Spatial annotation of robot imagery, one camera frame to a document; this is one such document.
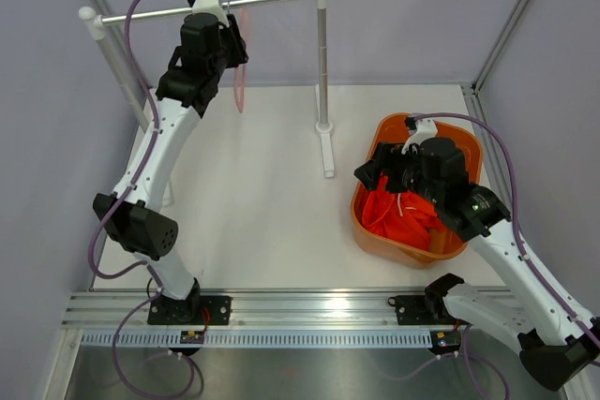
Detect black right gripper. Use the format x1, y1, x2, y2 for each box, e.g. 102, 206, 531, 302
354, 141, 443, 204

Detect pink clothes hanger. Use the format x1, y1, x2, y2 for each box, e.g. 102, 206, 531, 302
233, 8, 250, 113

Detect orange shorts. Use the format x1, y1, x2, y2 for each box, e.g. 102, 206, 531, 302
361, 187, 446, 250

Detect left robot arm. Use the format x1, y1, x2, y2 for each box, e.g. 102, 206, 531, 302
93, 13, 248, 325

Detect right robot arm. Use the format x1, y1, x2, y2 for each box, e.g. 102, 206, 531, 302
354, 138, 599, 392

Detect orange plastic laundry basket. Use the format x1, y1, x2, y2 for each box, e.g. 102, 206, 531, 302
351, 113, 483, 269

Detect white metal clothes rack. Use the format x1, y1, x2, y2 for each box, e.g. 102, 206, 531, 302
79, 0, 335, 178

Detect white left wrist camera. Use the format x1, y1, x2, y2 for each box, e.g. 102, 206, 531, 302
187, 0, 229, 27

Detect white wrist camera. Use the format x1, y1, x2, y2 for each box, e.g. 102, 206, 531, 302
401, 115, 438, 154
187, 0, 229, 27

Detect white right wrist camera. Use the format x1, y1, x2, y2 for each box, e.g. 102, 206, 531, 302
401, 115, 438, 154

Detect aluminium mounting rail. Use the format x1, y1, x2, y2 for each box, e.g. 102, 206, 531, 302
60, 290, 531, 330

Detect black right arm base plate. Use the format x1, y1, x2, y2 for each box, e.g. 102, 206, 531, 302
386, 294, 461, 326

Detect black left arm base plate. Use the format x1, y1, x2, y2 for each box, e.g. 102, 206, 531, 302
147, 295, 233, 326

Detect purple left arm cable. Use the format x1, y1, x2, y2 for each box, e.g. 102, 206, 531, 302
88, 0, 207, 396

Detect white slotted cable duct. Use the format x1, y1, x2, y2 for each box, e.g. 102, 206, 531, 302
82, 329, 433, 348

